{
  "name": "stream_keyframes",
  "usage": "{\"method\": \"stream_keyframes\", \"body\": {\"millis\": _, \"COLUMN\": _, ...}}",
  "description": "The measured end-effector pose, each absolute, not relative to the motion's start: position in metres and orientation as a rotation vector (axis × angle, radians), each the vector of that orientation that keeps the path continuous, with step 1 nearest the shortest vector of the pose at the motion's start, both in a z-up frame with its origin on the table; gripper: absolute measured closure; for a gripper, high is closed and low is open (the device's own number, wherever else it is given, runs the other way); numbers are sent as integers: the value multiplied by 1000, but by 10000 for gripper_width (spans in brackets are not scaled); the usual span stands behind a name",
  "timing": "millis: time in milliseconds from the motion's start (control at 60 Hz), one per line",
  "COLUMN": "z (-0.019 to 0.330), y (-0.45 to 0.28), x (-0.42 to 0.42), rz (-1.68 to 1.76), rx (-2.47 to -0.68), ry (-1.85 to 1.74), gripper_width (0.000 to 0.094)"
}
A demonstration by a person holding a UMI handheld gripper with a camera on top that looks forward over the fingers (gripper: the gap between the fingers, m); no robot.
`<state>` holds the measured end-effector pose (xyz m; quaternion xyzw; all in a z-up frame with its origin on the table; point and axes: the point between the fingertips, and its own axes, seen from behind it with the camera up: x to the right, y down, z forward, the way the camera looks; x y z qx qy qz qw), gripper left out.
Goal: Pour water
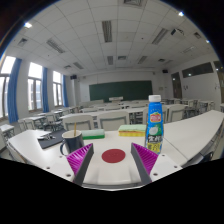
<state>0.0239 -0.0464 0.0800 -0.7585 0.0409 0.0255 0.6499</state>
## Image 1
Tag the yellow green sponge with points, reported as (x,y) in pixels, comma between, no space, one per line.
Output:
(136,130)

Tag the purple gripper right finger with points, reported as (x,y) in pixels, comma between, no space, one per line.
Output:
(144,160)

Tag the ceiling projector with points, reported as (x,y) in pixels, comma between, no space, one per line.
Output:
(177,32)

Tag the white chair right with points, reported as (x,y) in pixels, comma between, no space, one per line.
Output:
(112,120)

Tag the blue plastic drink bottle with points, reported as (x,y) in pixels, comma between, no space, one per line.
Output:
(154,129)

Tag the blue curtain middle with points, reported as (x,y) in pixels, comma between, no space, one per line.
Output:
(45,90)

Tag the black notebook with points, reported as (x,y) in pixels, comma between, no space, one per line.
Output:
(51,139)

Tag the white chair left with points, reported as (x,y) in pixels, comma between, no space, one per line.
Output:
(83,122)

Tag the dark blue mug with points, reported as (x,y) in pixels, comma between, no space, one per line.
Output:
(72,140)

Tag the red round coaster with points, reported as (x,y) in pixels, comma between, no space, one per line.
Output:
(113,155)

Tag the blue curtain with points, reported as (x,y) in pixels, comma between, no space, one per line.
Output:
(12,90)
(45,90)

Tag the white chair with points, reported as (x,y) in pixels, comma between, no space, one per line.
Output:
(112,120)
(83,122)

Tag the wooden stick in mug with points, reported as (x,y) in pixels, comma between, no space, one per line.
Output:
(74,129)

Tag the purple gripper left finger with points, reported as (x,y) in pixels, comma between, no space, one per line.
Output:
(79,161)

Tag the blue curtain left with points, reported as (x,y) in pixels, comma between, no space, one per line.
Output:
(12,90)

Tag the green chalkboard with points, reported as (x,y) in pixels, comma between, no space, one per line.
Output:
(129,90)

